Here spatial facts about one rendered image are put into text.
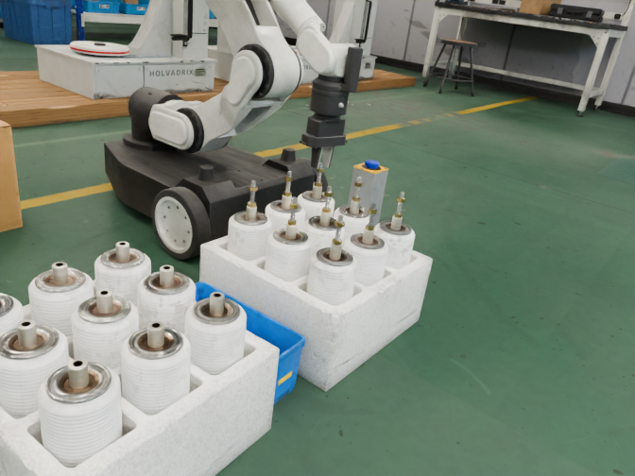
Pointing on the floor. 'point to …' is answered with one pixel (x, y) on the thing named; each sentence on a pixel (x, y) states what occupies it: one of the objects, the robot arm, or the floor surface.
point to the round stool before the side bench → (458, 63)
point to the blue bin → (272, 333)
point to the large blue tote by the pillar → (38, 21)
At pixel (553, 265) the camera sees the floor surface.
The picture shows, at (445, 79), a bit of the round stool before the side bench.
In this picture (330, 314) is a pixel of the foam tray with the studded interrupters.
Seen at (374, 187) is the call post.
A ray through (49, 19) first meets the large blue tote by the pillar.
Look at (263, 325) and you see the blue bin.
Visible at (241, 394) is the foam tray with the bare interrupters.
